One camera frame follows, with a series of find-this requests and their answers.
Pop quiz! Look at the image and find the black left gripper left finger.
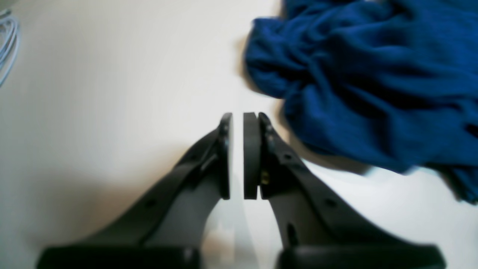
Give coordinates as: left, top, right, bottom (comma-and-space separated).
37, 113, 233, 269

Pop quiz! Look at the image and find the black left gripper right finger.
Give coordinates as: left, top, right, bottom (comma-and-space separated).
243, 112, 447, 269

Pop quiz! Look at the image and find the dark blue t-shirt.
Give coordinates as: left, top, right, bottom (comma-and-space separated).
244, 0, 477, 204

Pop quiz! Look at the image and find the coiled white cable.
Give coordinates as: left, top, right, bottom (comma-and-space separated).
0, 9, 20, 87

